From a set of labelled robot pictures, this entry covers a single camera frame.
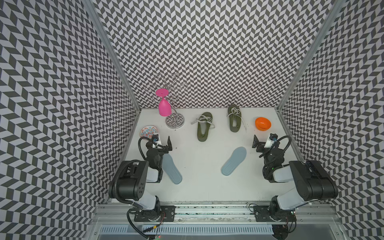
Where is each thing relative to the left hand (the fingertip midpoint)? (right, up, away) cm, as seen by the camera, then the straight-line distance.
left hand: (161, 137), depth 90 cm
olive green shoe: (+49, +15, +15) cm, 54 cm away
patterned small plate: (-12, +3, +12) cm, 17 cm away
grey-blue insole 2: (+48, -12, +3) cm, 50 cm away
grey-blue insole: (+6, -19, -1) cm, 19 cm away
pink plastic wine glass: (+2, +19, +1) cm, 19 cm away
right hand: (+62, 0, -1) cm, 62 cm away
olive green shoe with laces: (+27, +7, +12) cm, 30 cm away
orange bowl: (+69, +8, +16) cm, 71 cm away
